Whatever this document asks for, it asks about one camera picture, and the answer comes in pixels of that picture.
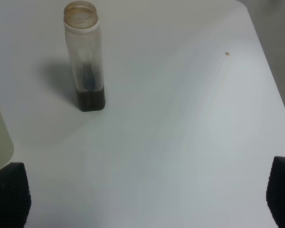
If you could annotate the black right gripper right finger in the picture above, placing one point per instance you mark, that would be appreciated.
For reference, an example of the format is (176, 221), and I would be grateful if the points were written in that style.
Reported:
(275, 192)

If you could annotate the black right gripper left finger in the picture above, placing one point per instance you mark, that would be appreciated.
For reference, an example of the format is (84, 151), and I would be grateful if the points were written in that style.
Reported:
(15, 197)

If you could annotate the clear plastic drink bottle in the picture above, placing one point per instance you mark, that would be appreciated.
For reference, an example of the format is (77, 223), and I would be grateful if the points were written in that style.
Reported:
(84, 44)

